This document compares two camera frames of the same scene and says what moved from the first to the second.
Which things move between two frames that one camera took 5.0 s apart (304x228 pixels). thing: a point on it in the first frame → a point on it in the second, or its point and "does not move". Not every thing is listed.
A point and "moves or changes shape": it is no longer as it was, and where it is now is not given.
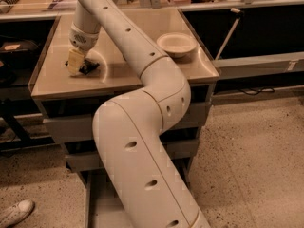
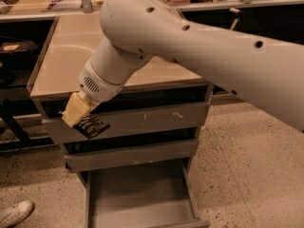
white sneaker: x=17 y=213 does not move
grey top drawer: x=79 y=127 does not move
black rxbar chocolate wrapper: x=87 y=66 moves or changes shape
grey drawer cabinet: x=68 y=104 does not move
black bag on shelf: x=19 y=54 does not move
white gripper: x=83 y=39 → x=99 y=84
